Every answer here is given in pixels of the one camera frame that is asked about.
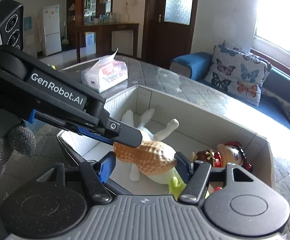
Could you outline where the green alien toy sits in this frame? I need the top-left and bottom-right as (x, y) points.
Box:
(168, 176), (187, 200)

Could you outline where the peanut shaped toy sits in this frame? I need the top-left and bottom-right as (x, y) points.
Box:
(113, 141), (177, 176)

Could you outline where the red crab toy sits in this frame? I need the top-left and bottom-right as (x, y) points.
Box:
(210, 186), (222, 193)

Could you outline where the grey gloved left hand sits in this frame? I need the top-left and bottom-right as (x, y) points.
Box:
(0, 125), (36, 176)

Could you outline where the white plush rabbit toy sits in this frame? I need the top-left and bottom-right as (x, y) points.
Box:
(130, 108), (181, 185)

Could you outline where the red dressed doll figure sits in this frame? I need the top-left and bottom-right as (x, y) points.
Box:
(190, 141), (253, 173)

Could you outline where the dark cardboard storage box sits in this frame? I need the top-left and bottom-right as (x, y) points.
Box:
(57, 86), (276, 195)

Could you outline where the tissue pack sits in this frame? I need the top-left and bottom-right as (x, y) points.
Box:
(81, 49), (128, 93)

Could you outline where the white refrigerator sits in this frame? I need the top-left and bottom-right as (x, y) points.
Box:
(42, 4), (61, 57)

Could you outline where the dark wooden cabinet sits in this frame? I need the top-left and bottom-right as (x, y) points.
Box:
(66, 0), (139, 62)

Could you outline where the butterfly print pillow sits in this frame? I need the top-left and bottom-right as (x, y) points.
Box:
(204, 40), (272, 107)

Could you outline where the blue sofa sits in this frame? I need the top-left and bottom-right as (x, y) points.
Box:
(170, 53), (290, 130)

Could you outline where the dark wooden door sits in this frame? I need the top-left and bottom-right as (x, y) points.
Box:
(142, 0), (198, 69)

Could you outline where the black camera box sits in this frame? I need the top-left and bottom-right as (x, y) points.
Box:
(0, 0), (24, 50)

